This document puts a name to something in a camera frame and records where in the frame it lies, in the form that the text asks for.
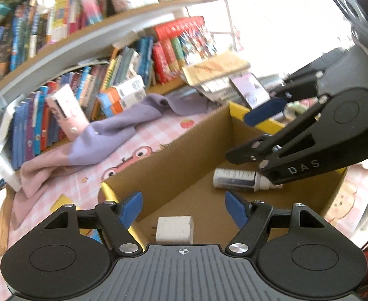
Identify white marker bottle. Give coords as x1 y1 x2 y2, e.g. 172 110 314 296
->
213 168 284 192

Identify purple pink cloth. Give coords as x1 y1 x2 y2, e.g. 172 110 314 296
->
11 93 220 217

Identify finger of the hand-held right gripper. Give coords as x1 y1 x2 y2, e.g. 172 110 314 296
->
244 62 324 126
225 99 357 185

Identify pink checkered tablecloth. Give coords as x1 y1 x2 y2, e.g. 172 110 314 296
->
0 110 368 301

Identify pink rainbow bottle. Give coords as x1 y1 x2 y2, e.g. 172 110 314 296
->
79 0 103 24

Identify red boxed book set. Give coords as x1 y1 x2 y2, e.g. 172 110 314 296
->
153 16 217 85

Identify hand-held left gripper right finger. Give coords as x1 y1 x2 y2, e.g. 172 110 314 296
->
225 191 325 254

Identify row of shelf-top books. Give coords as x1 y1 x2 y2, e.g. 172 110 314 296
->
0 0 115 82

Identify yellow cardboard box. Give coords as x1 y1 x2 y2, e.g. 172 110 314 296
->
98 101 349 248

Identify stack of brown papers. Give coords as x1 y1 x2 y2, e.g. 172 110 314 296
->
182 52 285 104

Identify white charger plug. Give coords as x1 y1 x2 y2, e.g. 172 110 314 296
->
149 216 194 244

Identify pink cylindrical device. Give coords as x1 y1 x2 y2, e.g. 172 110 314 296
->
45 85 89 140

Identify white bookshelf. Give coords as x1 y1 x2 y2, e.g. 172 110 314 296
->
0 0 225 192

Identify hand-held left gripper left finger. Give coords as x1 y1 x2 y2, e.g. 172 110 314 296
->
44 192 144 255

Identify row of leaning books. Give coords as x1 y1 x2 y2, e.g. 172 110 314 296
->
7 36 155 170

